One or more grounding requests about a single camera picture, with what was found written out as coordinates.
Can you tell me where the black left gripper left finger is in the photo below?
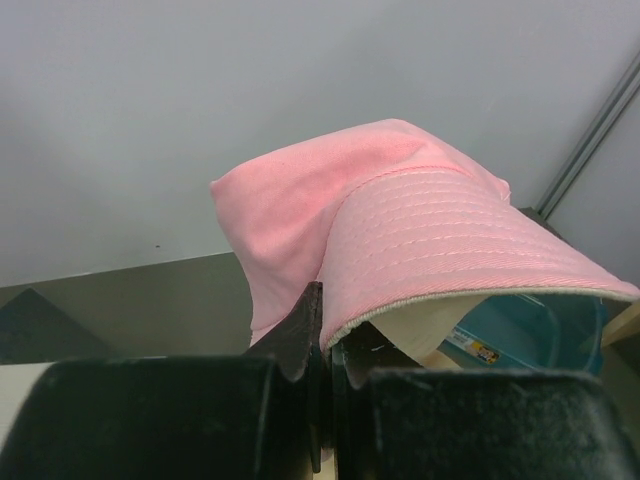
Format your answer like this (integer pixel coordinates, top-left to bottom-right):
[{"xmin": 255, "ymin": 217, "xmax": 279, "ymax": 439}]
[{"xmin": 1, "ymin": 282, "xmax": 323, "ymax": 479}]

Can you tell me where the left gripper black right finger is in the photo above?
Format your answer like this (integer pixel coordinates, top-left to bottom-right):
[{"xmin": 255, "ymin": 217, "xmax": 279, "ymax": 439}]
[{"xmin": 331, "ymin": 323, "xmax": 639, "ymax": 479}]

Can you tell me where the pink bucket hat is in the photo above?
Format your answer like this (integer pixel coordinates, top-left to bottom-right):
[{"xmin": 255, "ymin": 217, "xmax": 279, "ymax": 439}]
[{"xmin": 211, "ymin": 119, "xmax": 639, "ymax": 349}]

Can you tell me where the teal plastic bin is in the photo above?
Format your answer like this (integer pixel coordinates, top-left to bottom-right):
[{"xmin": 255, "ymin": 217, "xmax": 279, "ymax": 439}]
[{"xmin": 438, "ymin": 294, "xmax": 608, "ymax": 375}]

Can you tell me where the white calibration board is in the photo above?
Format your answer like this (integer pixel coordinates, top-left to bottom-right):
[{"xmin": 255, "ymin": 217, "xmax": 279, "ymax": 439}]
[{"xmin": 0, "ymin": 363, "xmax": 51, "ymax": 445}]

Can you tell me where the wooden shelf box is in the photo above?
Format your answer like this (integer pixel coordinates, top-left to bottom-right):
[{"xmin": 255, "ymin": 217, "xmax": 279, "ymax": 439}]
[{"xmin": 601, "ymin": 301, "xmax": 640, "ymax": 347}]

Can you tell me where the aluminium corner post right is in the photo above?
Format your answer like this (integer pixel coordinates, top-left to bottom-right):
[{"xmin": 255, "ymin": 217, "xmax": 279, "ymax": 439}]
[{"xmin": 534, "ymin": 53, "xmax": 639, "ymax": 220}]

